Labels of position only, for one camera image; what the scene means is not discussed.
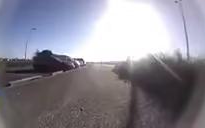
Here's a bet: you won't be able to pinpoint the grey asphalt path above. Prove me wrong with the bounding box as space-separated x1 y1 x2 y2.
3 63 178 128

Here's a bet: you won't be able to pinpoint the row of parked cars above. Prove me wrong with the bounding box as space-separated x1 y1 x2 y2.
32 49 88 74

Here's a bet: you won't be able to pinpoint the dark bushes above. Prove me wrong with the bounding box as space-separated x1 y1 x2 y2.
111 49 205 111

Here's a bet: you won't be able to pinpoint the pale concrete kerb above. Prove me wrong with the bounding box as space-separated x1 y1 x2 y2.
5 65 88 88

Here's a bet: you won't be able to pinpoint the grey asphalt road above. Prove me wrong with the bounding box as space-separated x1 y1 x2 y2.
0 70 48 85

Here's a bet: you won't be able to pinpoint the tall street lamp pole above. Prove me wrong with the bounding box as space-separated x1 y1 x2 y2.
174 0 191 62

